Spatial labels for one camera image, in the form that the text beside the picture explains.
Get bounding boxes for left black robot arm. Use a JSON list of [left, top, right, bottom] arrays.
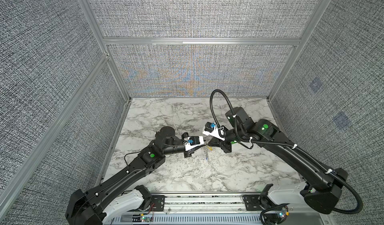
[[66, 126, 205, 225]]

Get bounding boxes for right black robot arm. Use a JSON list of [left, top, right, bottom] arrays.
[[203, 107, 351, 214]]

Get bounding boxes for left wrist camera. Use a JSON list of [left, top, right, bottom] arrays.
[[184, 136, 205, 151]]

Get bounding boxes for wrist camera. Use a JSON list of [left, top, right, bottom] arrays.
[[184, 136, 205, 151], [203, 122, 225, 141]]

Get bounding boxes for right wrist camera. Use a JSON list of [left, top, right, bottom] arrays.
[[203, 122, 225, 141]]

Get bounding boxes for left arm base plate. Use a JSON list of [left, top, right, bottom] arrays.
[[144, 195, 166, 212]]

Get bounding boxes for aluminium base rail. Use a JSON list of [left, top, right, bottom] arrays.
[[102, 193, 335, 225]]

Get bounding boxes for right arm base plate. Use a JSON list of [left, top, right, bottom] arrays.
[[242, 194, 282, 212]]

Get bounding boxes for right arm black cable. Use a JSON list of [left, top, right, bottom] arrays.
[[209, 89, 364, 215]]

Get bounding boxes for aluminium enclosure frame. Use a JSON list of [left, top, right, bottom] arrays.
[[1, 0, 328, 212]]

